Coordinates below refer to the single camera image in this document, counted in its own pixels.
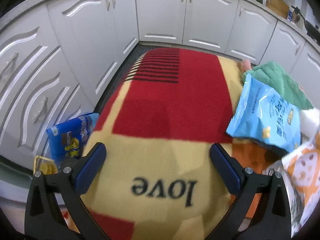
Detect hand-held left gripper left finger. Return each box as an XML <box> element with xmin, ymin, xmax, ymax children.
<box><xmin>24</xmin><ymin>142</ymin><xmax>110</xmax><ymax>240</ymax></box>

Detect white base cabinets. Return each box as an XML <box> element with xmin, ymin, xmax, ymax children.
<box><xmin>0</xmin><ymin>0</ymin><xmax>320</xmax><ymax>170</ymax></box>

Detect dark blue snack bag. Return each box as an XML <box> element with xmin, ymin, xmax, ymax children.
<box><xmin>46</xmin><ymin>112</ymin><xmax>99</xmax><ymax>162</ymax></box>

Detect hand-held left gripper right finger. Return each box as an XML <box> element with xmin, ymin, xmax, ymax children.
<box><xmin>210</xmin><ymin>143</ymin><xmax>293</xmax><ymax>240</ymax></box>

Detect red yellow printed blanket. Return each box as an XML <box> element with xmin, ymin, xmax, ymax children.
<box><xmin>62</xmin><ymin>48</ymin><xmax>295</xmax><ymax>240</ymax></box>

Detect pink cloth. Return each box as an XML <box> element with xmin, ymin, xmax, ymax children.
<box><xmin>239</xmin><ymin>59</ymin><xmax>253</xmax><ymax>72</ymax></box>

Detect white orange snack packet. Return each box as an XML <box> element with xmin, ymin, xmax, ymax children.
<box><xmin>262</xmin><ymin>131</ymin><xmax>320</xmax><ymax>233</ymax></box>

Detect yellow tape roll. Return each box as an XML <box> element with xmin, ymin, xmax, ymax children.
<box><xmin>32</xmin><ymin>156</ymin><xmax>58</xmax><ymax>175</ymax></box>

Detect green towel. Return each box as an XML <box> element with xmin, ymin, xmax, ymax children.
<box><xmin>242</xmin><ymin>60</ymin><xmax>314</xmax><ymax>110</ymax></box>

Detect light blue snack packet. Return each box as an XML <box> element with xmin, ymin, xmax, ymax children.
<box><xmin>226</xmin><ymin>74</ymin><xmax>302</xmax><ymax>153</ymax></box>

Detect wooden cutting board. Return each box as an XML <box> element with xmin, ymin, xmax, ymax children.
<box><xmin>265</xmin><ymin>0</ymin><xmax>289</xmax><ymax>18</ymax></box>

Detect white fluffy cloth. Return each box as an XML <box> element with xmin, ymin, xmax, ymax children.
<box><xmin>299</xmin><ymin>107</ymin><xmax>320</xmax><ymax>135</ymax></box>

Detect black wok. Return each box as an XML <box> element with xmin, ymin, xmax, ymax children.
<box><xmin>291</xmin><ymin>5</ymin><xmax>320</xmax><ymax>42</ymax></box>

